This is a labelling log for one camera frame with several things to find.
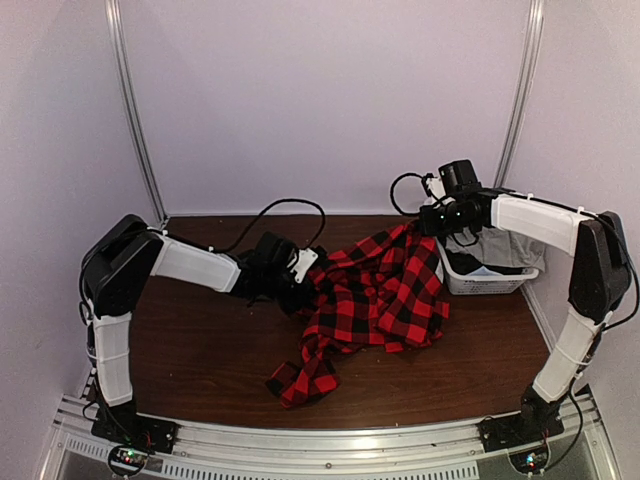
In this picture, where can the left circuit board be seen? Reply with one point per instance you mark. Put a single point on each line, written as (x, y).
(126, 461)

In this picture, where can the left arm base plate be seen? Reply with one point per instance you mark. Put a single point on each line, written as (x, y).
(123, 425)

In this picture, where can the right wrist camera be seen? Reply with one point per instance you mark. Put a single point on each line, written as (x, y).
(455, 177)

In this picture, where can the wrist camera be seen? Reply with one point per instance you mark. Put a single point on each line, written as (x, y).
(455, 177)
(278, 256)

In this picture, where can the aluminium corner post right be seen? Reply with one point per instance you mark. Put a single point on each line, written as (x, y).
(529, 59)

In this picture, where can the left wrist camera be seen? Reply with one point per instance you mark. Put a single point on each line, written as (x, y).
(278, 256)

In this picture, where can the aluminium corner post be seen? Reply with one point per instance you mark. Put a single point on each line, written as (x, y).
(529, 59)
(126, 85)

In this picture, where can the red black plaid shirt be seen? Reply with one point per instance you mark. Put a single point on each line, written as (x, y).
(383, 291)

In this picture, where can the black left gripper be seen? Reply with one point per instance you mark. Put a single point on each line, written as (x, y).
(307, 293)

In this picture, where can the aluminium front rail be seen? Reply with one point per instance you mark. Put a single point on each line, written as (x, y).
(450, 450)

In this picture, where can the aluminium corner post left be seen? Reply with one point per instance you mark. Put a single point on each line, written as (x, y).
(126, 85)

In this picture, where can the white plastic laundry basket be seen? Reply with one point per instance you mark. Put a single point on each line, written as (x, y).
(482, 284)

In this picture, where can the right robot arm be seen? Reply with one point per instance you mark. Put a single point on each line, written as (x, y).
(601, 275)

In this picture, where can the grey shirt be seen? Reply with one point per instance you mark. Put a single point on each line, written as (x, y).
(498, 248)

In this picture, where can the circuit board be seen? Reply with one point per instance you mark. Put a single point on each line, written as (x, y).
(529, 461)
(126, 461)

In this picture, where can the right circuit board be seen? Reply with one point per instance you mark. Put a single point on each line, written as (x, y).
(529, 461)

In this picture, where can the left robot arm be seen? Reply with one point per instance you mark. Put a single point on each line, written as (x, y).
(115, 272)

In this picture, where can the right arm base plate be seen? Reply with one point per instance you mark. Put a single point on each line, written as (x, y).
(515, 430)

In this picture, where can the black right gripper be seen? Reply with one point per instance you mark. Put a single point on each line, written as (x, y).
(429, 225)

